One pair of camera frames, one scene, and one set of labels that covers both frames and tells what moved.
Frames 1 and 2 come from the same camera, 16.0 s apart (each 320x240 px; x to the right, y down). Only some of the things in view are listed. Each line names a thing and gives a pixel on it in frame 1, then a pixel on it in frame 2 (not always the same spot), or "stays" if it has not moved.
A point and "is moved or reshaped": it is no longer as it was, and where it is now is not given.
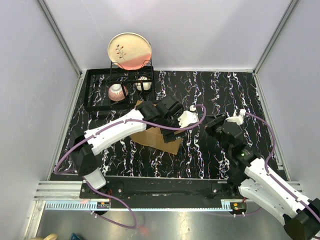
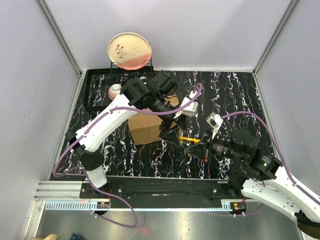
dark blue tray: (74, 236) stays
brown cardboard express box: (152, 139) is moved or reshaped
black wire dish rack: (117, 89) stays
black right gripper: (209, 126) to (200, 149)
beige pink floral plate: (129, 51) stays
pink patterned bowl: (115, 92) stays
